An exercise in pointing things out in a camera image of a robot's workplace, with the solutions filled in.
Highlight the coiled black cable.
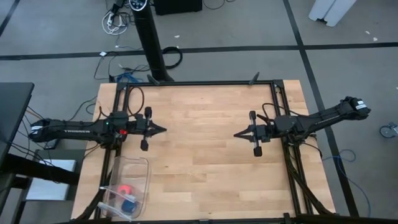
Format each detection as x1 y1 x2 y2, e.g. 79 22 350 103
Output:
161 45 184 70

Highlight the yellow cable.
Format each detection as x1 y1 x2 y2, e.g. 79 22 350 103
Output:
25 108 42 121

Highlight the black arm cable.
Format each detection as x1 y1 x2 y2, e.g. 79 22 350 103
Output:
127 85 146 118
261 102 300 118

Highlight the black equipment case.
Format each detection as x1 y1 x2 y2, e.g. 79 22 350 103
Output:
153 0 203 16

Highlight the white power strip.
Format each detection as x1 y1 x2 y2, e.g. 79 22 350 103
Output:
101 10 130 36

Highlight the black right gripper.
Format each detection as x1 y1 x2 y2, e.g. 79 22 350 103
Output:
233 110 276 157

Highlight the clear plastic bin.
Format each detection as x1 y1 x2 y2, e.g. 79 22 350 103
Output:
104 155 152 219

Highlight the pink elastic bandage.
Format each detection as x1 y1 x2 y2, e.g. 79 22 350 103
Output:
117 184 136 200

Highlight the white board base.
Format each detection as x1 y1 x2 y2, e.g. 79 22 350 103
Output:
308 0 358 28

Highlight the black desk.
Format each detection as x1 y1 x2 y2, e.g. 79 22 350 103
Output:
0 82 35 160

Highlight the black power adapter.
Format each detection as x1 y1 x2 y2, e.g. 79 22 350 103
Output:
43 139 62 151

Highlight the black frame clip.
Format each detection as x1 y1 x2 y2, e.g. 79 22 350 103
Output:
248 72 261 86

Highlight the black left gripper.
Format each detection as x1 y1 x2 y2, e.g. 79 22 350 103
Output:
133 106 168 152

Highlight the blue floor cable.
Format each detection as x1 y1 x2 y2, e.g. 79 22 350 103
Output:
321 148 373 219
116 72 144 85

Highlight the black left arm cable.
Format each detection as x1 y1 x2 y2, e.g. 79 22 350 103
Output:
127 85 146 118

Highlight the blue bandage roll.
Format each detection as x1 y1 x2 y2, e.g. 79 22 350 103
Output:
121 199 141 215

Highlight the grey caster wheel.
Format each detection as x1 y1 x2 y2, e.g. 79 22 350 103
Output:
379 121 398 139

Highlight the white box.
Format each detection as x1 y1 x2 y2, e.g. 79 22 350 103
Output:
25 159 77 202

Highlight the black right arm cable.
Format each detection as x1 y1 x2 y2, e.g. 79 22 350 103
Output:
261 102 300 118

